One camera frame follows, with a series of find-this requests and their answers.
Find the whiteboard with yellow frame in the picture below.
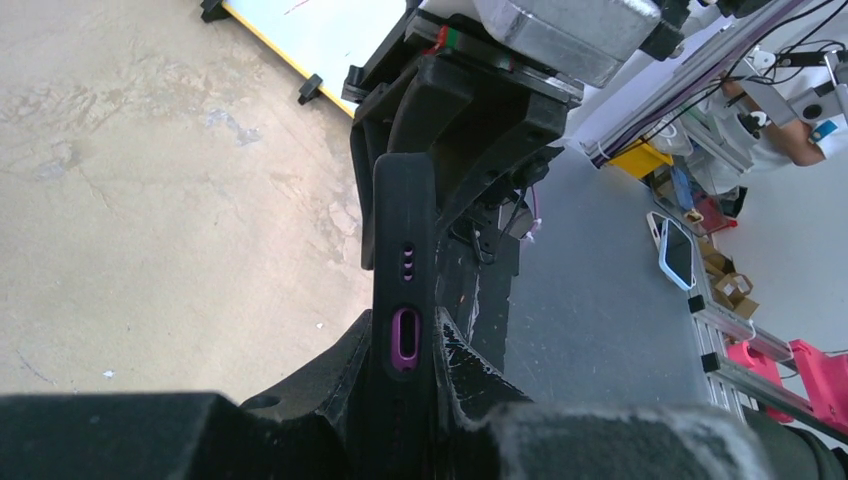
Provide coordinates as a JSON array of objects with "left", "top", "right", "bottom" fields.
[{"left": 201, "top": 0, "right": 406, "bottom": 116}]

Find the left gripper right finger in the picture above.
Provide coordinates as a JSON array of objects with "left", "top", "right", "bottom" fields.
[{"left": 433, "top": 308, "right": 847, "bottom": 479}]

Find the purple phone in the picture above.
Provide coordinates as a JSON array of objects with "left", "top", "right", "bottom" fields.
[{"left": 390, "top": 307, "right": 421, "bottom": 372}]

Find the aluminium frame rail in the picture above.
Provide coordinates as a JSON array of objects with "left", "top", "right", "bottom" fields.
[{"left": 688, "top": 242, "right": 847, "bottom": 443}]

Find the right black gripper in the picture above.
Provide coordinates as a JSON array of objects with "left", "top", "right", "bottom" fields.
[{"left": 341, "top": 1, "right": 583, "bottom": 270}]

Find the person in white shirt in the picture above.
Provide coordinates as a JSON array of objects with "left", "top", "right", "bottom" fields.
[{"left": 689, "top": 41, "right": 847, "bottom": 195}]

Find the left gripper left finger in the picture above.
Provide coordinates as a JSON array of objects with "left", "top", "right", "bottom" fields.
[{"left": 1, "top": 311, "right": 371, "bottom": 479}]

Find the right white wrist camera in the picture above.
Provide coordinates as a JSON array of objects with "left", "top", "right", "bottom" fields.
[{"left": 473, "top": 0, "right": 661, "bottom": 88}]

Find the yellow box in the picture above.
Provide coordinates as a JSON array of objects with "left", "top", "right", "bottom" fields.
[{"left": 609, "top": 142, "right": 673, "bottom": 179}]

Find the pink plastic part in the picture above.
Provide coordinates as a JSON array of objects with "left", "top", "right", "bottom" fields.
[{"left": 714, "top": 340, "right": 847, "bottom": 443}]

